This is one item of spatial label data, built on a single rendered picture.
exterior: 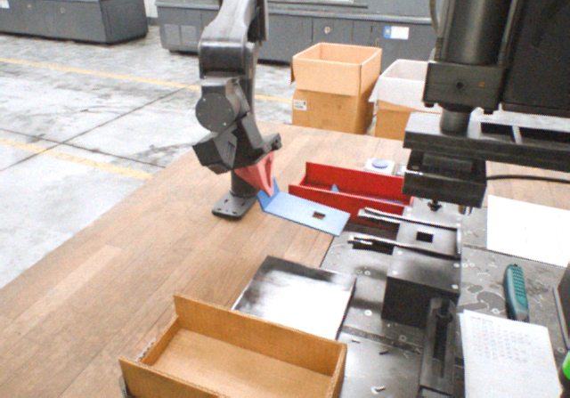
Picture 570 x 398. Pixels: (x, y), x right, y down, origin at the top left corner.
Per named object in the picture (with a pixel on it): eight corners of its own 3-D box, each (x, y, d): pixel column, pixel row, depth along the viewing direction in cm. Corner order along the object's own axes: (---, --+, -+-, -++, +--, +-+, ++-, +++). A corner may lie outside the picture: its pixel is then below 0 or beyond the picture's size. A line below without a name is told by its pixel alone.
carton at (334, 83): (313, 111, 367) (315, 41, 339) (376, 121, 347) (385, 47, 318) (284, 136, 320) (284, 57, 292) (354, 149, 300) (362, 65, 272)
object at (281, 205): (271, 190, 80) (272, 176, 79) (350, 215, 76) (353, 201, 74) (254, 208, 75) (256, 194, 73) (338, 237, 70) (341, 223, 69)
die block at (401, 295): (398, 243, 82) (403, 210, 78) (454, 255, 79) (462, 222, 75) (379, 318, 66) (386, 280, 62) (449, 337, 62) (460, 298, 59)
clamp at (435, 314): (422, 332, 63) (434, 280, 58) (446, 339, 62) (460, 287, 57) (410, 424, 51) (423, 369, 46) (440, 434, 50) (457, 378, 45)
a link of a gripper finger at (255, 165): (273, 202, 73) (252, 153, 70) (240, 209, 76) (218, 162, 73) (289, 184, 78) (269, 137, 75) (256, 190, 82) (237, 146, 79)
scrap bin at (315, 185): (305, 182, 102) (305, 160, 99) (413, 203, 95) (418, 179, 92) (288, 208, 93) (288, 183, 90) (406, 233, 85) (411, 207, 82)
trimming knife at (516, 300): (517, 272, 74) (499, 267, 75) (522, 263, 73) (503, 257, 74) (530, 353, 60) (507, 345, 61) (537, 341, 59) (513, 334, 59)
